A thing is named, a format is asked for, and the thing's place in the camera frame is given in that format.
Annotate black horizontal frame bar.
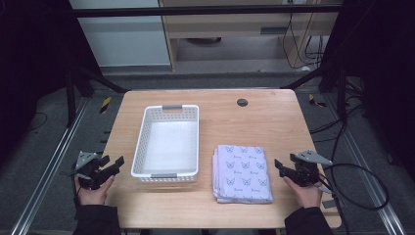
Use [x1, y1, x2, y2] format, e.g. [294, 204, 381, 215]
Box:
[71, 4, 343, 19]

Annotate black floor cables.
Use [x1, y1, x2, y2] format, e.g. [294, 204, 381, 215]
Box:
[308, 77, 371, 145]

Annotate white perforated plastic basket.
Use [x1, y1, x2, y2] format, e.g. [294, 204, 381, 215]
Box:
[130, 104, 201, 184]

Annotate black metal frame stand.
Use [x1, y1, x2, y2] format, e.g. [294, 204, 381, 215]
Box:
[64, 63, 130, 129]
[282, 63, 348, 123]

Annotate black hanging cables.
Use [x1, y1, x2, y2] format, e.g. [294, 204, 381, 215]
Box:
[281, 12, 325, 71]

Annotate white cabinet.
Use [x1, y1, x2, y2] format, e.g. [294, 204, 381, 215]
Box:
[69, 0, 172, 69]

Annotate light wooden desk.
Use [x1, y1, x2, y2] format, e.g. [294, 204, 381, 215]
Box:
[159, 0, 342, 71]

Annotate lilac butterfly-print cloth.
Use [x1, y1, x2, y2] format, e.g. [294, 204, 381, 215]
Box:
[211, 144, 274, 206]

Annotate person's right hand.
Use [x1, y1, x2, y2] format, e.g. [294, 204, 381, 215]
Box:
[282, 176, 324, 210]

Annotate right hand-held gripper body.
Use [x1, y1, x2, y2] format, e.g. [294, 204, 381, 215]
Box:
[289, 149, 334, 188]

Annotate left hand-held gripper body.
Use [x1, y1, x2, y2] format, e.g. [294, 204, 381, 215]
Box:
[72, 150, 114, 191]

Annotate black curtain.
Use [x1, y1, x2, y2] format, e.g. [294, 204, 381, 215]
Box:
[0, 0, 103, 165]
[321, 0, 415, 180]

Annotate metal floor rail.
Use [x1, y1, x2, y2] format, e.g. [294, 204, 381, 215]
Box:
[10, 97, 90, 235]
[326, 94, 407, 235]

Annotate yellow black striped marker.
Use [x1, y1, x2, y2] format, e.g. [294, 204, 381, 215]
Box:
[99, 96, 113, 115]
[308, 93, 328, 109]

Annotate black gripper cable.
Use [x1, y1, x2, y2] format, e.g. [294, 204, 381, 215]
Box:
[317, 163, 391, 235]

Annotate thin black floor cable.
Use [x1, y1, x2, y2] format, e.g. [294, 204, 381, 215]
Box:
[26, 112, 49, 132]

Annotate person's left hand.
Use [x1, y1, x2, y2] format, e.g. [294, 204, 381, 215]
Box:
[73, 175, 116, 207]

